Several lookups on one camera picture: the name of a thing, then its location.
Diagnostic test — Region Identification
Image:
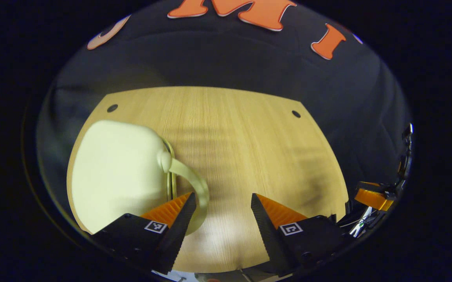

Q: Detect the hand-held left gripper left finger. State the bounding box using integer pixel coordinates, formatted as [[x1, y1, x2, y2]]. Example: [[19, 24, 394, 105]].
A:
[[92, 192, 197, 275]]

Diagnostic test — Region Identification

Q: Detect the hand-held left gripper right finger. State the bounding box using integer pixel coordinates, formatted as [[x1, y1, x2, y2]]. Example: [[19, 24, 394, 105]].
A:
[[251, 193, 346, 277]]

